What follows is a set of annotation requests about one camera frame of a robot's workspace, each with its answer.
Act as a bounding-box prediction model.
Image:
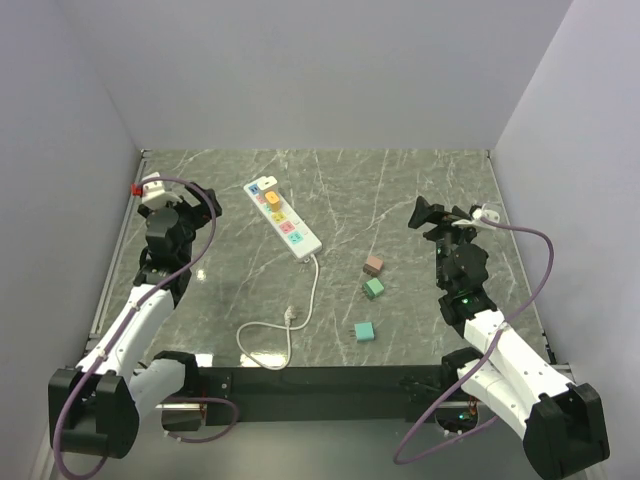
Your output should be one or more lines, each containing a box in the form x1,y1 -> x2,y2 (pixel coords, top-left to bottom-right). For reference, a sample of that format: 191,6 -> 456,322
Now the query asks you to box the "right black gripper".
408,196 -> 481,289

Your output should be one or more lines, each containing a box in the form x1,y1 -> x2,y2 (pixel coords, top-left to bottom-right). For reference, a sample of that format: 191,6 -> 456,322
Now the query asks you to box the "pink charger plug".
363,256 -> 384,277

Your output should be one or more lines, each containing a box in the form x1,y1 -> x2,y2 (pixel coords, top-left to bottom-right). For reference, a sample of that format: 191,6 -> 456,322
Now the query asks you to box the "green charger plug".
362,278 -> 385,300

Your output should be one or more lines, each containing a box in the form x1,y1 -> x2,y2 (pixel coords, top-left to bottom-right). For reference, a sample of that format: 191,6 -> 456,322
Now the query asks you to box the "white power strip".
243,176 -> 323,262

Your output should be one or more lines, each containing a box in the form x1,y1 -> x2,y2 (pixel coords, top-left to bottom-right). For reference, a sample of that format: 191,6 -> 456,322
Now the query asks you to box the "teal charger plug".
350,322 -> 376,343

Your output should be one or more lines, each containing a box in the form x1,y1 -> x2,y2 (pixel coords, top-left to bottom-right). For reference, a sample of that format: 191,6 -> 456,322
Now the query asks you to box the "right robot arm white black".
408,197 -> 610,479

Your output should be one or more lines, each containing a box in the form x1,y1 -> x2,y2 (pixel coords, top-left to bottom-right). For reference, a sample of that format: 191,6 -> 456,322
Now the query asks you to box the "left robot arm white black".
48,182 -> 222,458

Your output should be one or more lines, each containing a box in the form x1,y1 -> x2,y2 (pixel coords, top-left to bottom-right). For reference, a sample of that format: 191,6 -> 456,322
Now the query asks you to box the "yellow charger plug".
264,191 -> 281,212

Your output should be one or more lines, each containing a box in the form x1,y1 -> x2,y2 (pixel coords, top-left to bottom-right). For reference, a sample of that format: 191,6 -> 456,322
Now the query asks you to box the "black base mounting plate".
154,364 -> 481,431

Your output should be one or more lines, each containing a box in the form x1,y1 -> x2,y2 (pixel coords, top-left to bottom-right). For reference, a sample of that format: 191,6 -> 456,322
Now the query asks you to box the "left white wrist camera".
131,172 -> 181,210

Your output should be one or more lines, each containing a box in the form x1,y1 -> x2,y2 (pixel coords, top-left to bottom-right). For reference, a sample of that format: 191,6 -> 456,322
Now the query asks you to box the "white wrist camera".
131,172 -> 181,210
452,203 -> 503,230

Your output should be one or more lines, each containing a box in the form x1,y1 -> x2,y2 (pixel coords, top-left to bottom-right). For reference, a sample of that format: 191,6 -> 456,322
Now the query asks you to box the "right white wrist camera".
452,203 -> 503,230

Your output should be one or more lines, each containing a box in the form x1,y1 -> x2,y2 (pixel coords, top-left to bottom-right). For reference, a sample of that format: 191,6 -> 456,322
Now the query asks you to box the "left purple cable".
52,177 -> 219,479

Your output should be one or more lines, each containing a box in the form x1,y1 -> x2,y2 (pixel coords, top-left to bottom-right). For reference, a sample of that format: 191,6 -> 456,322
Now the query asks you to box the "aluminium rail frame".
82,148 -> 151,356

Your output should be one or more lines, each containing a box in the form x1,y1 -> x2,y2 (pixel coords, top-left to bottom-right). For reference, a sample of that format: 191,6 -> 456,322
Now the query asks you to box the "white power cord with plug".
236,253 -> 321,372

